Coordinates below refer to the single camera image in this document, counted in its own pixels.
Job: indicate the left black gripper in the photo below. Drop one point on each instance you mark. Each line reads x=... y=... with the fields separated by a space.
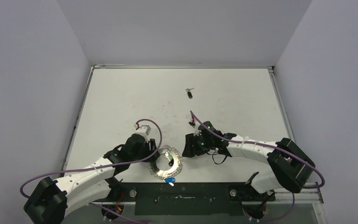
x=151 y=147

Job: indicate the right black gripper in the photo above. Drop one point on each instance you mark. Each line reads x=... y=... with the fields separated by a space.
x=190 y=145

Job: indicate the key with blue tag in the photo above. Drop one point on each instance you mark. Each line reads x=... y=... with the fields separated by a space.
x=170 y=181

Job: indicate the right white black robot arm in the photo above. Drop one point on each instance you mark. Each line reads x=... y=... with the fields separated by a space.
x=290 y=166

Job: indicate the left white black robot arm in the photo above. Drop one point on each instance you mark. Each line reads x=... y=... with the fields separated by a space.
x=52 y=200

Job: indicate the far key with black tag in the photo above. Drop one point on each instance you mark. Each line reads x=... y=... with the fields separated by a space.
x=189 y=94

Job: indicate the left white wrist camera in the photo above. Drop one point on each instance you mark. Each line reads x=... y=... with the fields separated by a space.
x=143 y=130

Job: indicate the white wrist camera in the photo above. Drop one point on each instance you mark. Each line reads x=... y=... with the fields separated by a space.
x=195 y=124
x=143 y=130

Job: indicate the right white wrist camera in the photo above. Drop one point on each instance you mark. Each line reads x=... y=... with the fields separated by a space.
x=195 y=124

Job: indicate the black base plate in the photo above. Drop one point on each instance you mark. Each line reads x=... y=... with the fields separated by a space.
x=197 y=198

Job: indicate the aluminium frame rail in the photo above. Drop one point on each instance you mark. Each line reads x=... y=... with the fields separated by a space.
x=284 y=196

